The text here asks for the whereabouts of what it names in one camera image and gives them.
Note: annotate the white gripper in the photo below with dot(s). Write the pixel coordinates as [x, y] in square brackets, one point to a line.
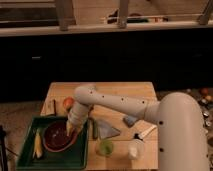
[78, 114]

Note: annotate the dark red bowl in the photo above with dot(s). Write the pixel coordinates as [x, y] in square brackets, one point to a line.
[55, 138]

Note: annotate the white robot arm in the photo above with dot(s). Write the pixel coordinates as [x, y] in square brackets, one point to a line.
[182, 142]

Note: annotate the green plastic tray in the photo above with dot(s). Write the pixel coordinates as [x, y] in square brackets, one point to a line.
[72, 158]

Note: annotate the orange cup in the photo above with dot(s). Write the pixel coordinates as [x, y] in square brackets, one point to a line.
[68, 103]

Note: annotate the green cucumber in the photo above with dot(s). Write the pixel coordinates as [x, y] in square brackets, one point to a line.
[94, 129]

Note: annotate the grey triangular cloth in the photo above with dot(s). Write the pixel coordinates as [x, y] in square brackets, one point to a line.
[106, 130]

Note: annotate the small green bowl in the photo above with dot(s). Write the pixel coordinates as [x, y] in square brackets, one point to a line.
[104, 147]

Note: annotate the blue sponge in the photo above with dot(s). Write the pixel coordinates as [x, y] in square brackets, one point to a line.
[129, 120]

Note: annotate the yellow corn cob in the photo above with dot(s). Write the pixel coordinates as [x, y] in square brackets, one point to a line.
[38, 149]

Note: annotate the white cup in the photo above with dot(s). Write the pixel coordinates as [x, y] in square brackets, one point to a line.
[136, 149]

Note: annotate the white handled brush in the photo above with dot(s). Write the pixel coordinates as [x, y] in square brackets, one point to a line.
[145, 133]

